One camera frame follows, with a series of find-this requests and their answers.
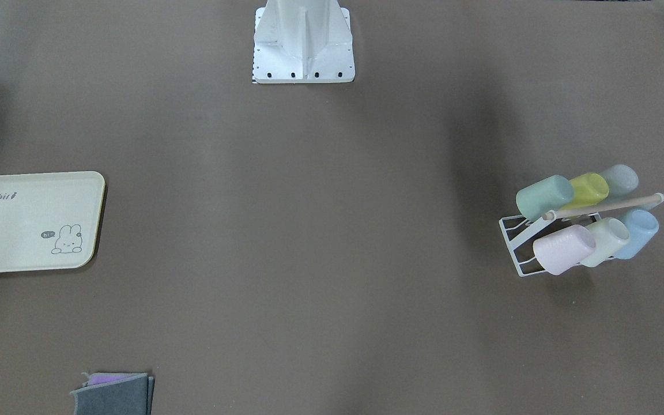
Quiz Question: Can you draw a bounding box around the blue cup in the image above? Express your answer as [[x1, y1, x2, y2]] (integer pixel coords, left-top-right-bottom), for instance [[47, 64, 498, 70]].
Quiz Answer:
[[613, 209, 659, 260]]

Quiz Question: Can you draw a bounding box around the grey cup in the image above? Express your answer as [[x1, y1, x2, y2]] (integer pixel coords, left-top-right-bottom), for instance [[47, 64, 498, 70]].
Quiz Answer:
[[599, 164, 640, 203]]

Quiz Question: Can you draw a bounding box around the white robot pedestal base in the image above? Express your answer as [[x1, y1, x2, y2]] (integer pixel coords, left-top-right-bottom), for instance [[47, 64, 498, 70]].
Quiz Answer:
[[251, 1, 356, 84]]

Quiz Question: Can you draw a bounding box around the cream white cup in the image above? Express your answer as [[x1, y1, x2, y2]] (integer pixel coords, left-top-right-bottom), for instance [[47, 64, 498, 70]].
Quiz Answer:
[[579, 217, 631, 267]]

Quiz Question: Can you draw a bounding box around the purple cloth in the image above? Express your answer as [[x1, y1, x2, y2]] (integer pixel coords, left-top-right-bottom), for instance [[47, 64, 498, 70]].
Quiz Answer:
[[82, 372, 136, 388]]

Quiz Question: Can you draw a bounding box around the grey folded cloth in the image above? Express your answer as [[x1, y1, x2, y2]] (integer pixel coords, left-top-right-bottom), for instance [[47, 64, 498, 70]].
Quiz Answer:
[[70, 373, 154, 414]]

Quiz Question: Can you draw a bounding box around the pink cup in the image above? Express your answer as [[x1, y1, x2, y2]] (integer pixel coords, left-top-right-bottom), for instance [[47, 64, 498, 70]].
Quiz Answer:
[[533, 224, 597, 276]]

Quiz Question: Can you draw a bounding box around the yellow cup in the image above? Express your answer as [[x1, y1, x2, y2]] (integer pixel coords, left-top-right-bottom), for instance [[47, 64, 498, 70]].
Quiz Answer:
[[561, 172, 610, 210]]

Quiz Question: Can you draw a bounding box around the cream rabbit tray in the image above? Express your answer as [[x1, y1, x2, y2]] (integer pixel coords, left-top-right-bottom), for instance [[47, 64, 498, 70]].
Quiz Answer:
[[0, 171, 105, 273]]

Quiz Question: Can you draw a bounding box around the green cup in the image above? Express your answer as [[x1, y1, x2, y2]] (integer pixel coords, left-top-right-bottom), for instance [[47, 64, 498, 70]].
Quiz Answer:
[[515, 175, 575, 221]]

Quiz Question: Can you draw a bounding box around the white wire cup rack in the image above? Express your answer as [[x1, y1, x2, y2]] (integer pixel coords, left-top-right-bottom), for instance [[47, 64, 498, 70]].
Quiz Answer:
[[500, 193, 664, 278]]

